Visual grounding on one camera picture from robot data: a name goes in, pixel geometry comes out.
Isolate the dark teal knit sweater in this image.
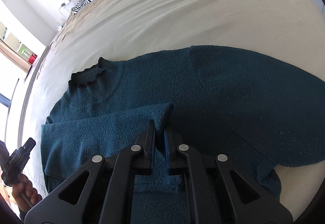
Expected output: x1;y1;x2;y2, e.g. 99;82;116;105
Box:
40;45;325;224

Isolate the person's left hand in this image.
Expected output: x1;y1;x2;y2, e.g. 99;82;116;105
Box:
12;174;42;213

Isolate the red box on sill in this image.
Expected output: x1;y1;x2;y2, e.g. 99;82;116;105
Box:
28;53;37;65

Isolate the green bottle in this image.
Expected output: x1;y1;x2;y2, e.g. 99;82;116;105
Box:
16;43;33;59

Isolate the beige bedside table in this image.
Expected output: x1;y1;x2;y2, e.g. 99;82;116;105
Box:
57;7;75;32

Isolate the beige bed sheet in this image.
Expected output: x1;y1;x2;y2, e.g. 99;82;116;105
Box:
24;0;324;223

